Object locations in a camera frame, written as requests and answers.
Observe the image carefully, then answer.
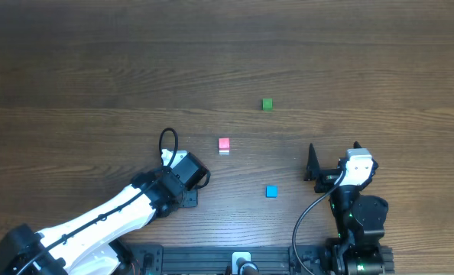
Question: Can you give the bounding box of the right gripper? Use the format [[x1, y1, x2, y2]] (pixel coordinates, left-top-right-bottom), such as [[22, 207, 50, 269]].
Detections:
[[303, 141, 363, 193]]

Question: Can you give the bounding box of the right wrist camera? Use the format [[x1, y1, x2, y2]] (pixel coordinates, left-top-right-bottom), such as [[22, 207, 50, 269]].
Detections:
[[339, 147, 375, 187]]

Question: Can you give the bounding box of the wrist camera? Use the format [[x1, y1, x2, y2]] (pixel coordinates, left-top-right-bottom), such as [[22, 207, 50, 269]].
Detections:
[[339, 147, 375, 187], [161, 148, 189, 169]]

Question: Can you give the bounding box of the black cable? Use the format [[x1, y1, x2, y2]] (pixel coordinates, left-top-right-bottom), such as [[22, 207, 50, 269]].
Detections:
[[291, 170, 346, 274], [158, 127, 180, 169]]

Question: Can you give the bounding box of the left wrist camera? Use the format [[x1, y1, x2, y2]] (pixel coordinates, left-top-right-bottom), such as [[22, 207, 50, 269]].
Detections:
[[161, 148, 189, 169]]

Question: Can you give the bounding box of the mounting rail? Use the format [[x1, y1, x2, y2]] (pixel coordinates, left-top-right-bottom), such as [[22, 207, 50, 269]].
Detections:
[[129, 244, 396, 275]]

